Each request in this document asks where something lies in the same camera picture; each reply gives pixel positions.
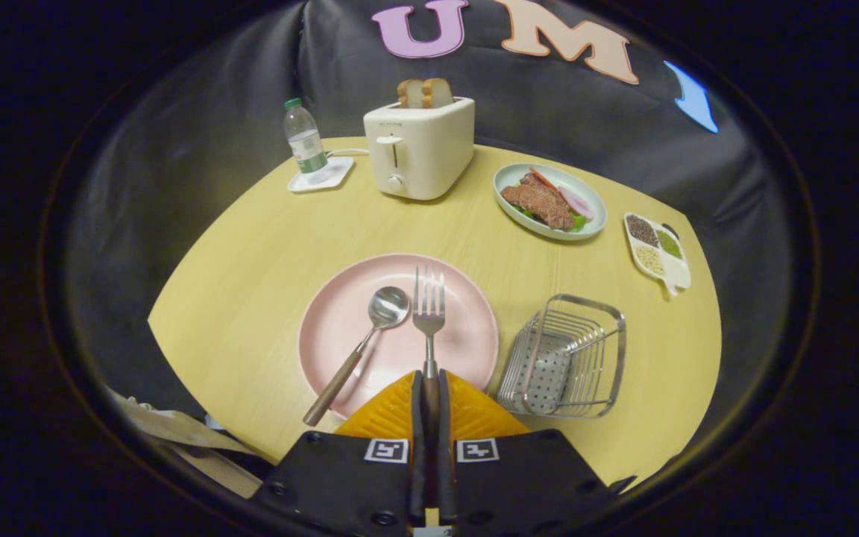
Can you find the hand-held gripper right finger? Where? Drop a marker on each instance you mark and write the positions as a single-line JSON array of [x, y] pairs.
[[446, 447]]

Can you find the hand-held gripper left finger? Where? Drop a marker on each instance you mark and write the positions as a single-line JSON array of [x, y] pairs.
[[417, 447]]

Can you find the pink round plate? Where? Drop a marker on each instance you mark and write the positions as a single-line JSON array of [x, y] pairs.
[[467, 335]]

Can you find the green lettuce leaf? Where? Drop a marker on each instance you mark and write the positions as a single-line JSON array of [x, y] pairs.
[[579, 222]]

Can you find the brown meat slice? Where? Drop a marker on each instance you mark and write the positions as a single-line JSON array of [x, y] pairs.
[[537, 201]]

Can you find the pale green food plate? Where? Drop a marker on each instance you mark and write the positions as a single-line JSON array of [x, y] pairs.
[[510, 177]]

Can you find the pink ham slice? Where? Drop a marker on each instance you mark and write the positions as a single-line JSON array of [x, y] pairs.
[[577, 203]]

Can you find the white square coaster tray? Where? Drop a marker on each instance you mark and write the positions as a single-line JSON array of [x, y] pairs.
[[334, 177]]

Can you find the orange carrot slice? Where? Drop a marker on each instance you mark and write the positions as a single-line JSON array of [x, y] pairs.
[[543, 177]]

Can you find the white divided seasoning dish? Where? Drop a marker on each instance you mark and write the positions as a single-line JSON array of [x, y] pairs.
[[675, 272]]

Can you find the cream white toaster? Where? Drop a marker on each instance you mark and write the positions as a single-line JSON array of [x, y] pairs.
[[429, 149]]

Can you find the clear plastic water bottle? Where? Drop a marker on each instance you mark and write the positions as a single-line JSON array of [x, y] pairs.
[[304, 142]]

